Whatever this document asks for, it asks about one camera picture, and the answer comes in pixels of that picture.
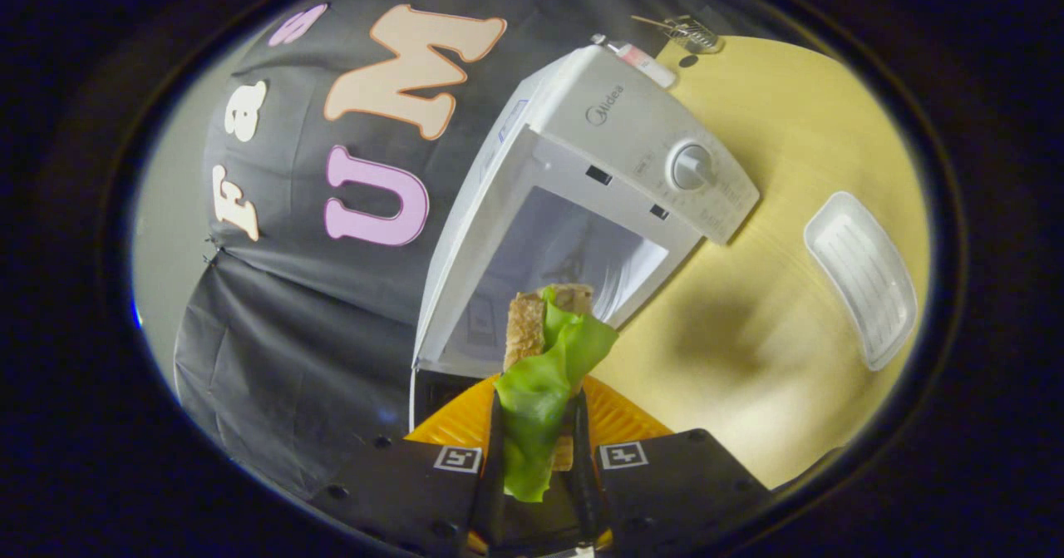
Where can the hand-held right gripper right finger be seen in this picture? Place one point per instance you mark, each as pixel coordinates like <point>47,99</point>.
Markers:
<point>583,483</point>

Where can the small clear plastic bottle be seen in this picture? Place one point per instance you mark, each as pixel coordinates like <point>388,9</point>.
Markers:
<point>644,61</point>

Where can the white plastic tray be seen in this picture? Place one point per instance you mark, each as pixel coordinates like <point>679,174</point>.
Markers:
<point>860,279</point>

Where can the wooden stick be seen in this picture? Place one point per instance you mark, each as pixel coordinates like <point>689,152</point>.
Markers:
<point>652,22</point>

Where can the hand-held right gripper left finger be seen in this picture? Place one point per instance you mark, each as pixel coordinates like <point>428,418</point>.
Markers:
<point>495,466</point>

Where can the white microwave oven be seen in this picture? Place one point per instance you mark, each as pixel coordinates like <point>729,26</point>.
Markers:
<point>582,125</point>

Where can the black backdrop cloth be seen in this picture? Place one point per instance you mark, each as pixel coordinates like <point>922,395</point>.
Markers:
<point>291,333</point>

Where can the clear glass jar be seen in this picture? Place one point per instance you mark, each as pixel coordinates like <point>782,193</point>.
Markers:
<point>697,36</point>

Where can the lettuce sandwich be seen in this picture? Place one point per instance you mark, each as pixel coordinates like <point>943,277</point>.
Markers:
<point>540,383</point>

